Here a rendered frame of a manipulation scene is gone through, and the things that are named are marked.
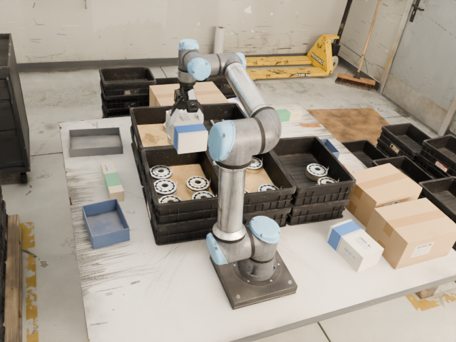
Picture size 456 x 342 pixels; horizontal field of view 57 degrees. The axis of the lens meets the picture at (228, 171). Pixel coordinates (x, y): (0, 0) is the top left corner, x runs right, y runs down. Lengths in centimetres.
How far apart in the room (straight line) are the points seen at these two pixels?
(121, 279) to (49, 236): 129
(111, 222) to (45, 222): 117
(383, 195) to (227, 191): 93
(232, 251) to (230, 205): 18
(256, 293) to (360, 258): 47
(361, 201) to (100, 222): 119
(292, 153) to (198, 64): 88
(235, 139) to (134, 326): 74
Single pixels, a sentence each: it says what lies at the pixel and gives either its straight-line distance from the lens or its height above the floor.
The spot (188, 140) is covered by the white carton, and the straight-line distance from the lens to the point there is 169.
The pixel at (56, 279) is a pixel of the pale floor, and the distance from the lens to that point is 266.
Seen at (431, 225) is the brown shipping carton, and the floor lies 86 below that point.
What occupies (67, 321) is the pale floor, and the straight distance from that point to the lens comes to 248.
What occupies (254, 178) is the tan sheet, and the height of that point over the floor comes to 83.
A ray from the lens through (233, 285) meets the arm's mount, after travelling 163.
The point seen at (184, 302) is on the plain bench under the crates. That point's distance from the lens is 162.
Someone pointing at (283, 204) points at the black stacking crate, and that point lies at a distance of 186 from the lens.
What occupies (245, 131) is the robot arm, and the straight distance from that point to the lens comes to 125.
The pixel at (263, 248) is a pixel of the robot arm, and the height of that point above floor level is 92.
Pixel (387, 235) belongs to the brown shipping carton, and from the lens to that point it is 194.
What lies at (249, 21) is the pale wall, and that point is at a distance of 544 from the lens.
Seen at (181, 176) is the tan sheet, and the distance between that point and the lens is 195.
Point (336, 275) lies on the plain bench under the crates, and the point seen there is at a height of 70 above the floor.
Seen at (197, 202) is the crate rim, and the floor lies 92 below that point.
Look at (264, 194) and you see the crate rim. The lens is 175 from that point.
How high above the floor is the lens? 200
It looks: 35 degrees down
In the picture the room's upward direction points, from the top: 8 degrees clockwise
